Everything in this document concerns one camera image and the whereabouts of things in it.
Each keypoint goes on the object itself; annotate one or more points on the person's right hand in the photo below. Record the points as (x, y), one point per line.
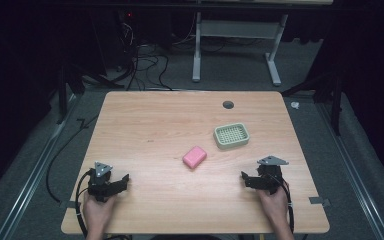
(275, 208)

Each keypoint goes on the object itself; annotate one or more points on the black metal stand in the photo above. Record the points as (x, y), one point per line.
(336, 100)
(63, 93)

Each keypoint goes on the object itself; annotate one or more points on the white crumpled scrap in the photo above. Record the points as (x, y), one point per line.
(295, 105)

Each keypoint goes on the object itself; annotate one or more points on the person's left hand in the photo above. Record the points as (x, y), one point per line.
(97, 213)

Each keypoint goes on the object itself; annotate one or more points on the white metal desk frame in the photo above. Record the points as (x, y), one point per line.
(236, 30)

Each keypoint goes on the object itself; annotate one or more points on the grey tape strip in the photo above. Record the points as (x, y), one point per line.
(69, 204)
(319, 201)

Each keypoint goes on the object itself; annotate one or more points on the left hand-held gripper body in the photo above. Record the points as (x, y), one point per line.
(100, 181)

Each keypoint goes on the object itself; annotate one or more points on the metal floor rail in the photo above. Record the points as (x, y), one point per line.
(30, 186)
(356, 173)

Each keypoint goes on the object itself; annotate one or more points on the pink soap bar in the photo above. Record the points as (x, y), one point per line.
(194, 157)

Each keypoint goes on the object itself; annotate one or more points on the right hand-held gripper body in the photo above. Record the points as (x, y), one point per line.
(270, 175)

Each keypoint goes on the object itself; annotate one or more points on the green soap dish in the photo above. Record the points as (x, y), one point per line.
(231, 135)

